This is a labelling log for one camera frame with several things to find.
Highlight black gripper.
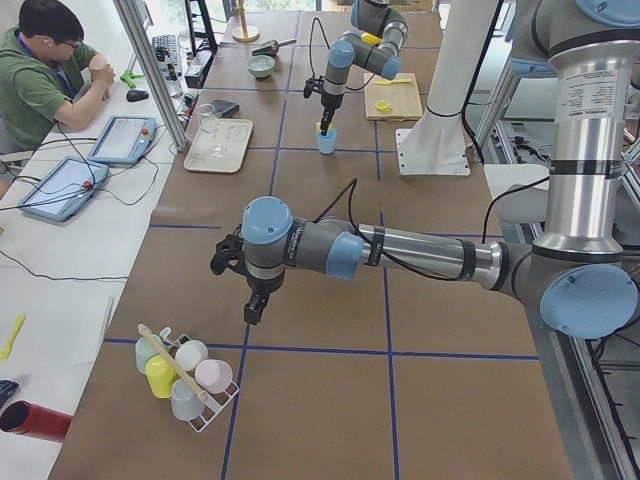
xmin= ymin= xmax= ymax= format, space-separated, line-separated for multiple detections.
xmin=320 ymin=91 xmax=342 ymax=136
xmin=244 ymin=267 xmax=285 ymax=325

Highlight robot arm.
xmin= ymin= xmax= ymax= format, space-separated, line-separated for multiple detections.
xmin=320 ymin=0 xmax=408 ymax=136
xmin=232 ymin=1 xmax=639 ymax=339

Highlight blue paper cup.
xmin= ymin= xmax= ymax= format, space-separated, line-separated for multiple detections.
xmin=316 ymin=130 xmax=337 ymax=155

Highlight lemon slices on board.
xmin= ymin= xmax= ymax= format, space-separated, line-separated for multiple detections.
xmin=375 ymin=100 xmax=391 ymax=112

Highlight pink plastic cup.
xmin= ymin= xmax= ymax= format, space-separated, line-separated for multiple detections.
xmin=194 ymin=359 xmax=233 ymax=394

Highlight white plastic cup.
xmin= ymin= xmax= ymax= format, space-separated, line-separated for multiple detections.
xmin=175 ymin=340 xmax=208 ymax=372

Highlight yellow plastic cup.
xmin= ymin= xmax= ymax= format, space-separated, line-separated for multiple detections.
xmin=144 ymin=354 xmax=178 ymax=399

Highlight green plastic cup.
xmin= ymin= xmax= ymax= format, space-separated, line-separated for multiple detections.
xmin=134 ymin=337 xmax=157 ymax=374

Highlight grey plastic cup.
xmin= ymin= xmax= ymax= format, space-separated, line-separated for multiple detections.
xmin=170 ymin=379 xmax=204 ymax=421

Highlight bamboo cutting board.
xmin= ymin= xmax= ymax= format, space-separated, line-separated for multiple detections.
xmin=363 ymin=73 xmax=424 ymax=121

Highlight green bowl of ice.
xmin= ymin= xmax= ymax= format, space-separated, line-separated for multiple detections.
xmin=245 ymin=55 xmax=276 ymax=79

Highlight yellow plastic knife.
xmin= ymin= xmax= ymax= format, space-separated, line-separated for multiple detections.
xmin=374 ymin=78 xmax=413 ymax=86

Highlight steel ice scoop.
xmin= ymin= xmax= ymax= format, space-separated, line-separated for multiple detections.
xmin=251 ymin=38 xmax=297 ymax=57

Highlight grey folded cloth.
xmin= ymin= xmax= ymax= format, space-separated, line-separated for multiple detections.
xmin=210 ymin=99 xmax=239 ymax=118

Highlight cream bear serving tray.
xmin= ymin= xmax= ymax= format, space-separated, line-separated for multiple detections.
xmin=183 ymin=119 xmax=253 ymax=174

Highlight clear wine glass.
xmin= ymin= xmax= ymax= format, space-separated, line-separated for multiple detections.
xmin=196 ymin=104 xmax=225 ymax=157

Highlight round wooden stand base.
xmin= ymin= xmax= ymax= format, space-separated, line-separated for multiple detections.
xmin=232 ymin=0 xmax=260 ymax=43

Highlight black keyboard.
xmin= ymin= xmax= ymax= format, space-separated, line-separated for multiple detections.
xmin=151 ymin=34 xmax=180 ymax=65

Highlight black computer mouse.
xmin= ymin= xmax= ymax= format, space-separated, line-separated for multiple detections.
xmin=125 ymin=89 xmax=149 ymax=103

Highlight green clip on desk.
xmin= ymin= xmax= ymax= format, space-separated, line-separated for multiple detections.
xmin=120 ymin=70 xmax=144 ymax=89

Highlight blue teach pendant far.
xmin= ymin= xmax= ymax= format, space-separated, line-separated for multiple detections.
xmin=88 ymin=115 xmax=157 ymax=165

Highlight blue teach pendant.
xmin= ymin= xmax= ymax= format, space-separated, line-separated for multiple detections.
xmin=18 ymin=157 xmax=109 ymax=222
xmin=88 ymin=115 xmax=157 ymax=165

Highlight blue teach pendant near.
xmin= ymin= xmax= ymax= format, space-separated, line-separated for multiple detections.
xmin=18 ymin=157 xmax=109 ymax=222

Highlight red cylinder can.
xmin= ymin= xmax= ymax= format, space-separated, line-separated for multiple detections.
xmin=1 ymin=400 xmax=73 ymax=443

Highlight person in green shirt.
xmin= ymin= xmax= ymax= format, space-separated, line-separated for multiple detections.
xmin=1 ymin=1 xmax=115 ymax=151

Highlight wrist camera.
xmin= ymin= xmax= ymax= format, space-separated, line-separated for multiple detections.
xmin=210 ymin=234 xmax=246 ymax=276
xmin=303 ymin=75 xmax=324 ymax=99

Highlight white wire cup rack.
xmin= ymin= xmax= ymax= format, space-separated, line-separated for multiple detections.
xmin=138 ymin=324 xmax=239 ymax=432

